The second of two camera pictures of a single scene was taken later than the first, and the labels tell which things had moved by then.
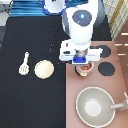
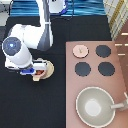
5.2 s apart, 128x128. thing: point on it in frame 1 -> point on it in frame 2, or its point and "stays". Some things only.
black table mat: [30, 101] stays
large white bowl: [93, 108] stays
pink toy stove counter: [107, 75] stays
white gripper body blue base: [68, 52] -> [37, 64]
